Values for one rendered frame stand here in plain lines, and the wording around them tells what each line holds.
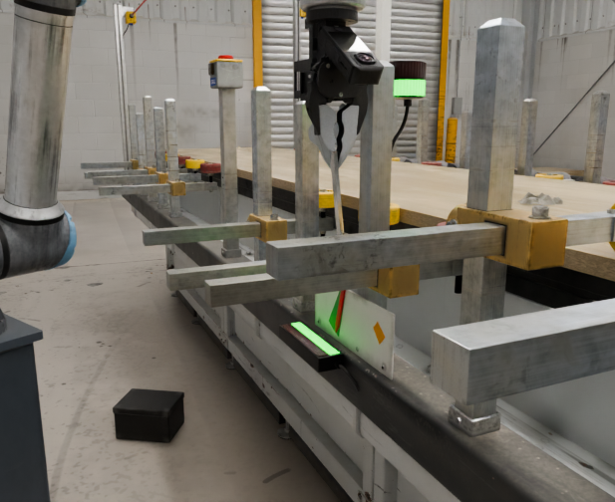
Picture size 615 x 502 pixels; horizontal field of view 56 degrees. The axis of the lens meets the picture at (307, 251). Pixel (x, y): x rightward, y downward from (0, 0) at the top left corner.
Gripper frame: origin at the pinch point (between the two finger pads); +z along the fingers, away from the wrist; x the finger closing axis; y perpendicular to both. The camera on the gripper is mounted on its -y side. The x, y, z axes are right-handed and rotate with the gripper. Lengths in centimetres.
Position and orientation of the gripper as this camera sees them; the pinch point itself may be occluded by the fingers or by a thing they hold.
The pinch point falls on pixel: (337, 160)
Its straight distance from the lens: 83.4
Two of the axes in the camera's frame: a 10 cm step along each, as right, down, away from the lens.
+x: -9.1, 0.9, -4.1
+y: -4.2, -2.1, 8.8
